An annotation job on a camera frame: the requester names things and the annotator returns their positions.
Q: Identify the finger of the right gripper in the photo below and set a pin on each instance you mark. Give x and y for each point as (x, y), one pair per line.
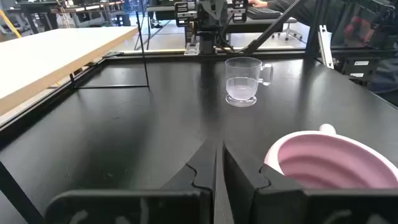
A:
(220, 7)
(209, 7)

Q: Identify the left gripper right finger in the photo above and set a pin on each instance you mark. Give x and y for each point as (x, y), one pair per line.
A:
(280, 205)

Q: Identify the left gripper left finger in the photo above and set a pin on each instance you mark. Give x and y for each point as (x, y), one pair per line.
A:
(174, 205)

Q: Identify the pink collapsible silicone cup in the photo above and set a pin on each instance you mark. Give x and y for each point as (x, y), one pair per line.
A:
(326, 161)

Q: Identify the clear plastic mug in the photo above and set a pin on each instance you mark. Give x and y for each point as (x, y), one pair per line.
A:
(242, 81)

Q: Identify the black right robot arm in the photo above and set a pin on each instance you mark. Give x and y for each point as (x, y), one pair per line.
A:
(206, 42)

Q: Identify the wooden shelf with black legs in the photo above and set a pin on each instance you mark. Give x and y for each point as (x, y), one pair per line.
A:
(46, 53)

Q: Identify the white desk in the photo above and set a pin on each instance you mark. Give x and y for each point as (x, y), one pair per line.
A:
(164, 8)

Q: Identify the person's hand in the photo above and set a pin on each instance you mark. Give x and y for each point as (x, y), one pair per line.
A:
(258, 3)

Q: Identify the black keyboard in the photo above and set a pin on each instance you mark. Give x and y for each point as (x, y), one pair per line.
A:
(264, 13)

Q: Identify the office chair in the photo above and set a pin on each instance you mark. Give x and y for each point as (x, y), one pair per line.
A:
(287, 31)

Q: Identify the dark table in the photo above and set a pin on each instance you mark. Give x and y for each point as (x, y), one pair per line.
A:
(34, 7)

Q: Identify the black box with white labels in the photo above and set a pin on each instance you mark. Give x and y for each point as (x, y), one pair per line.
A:
(359, 70)

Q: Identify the yellow bar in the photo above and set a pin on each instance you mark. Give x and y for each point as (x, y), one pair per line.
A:
(11, 23)

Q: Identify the black diagonal frame strut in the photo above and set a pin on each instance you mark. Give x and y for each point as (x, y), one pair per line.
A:
(270, 29)

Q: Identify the aluminium bracket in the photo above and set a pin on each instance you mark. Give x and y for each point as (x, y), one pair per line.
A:
(326, 46)

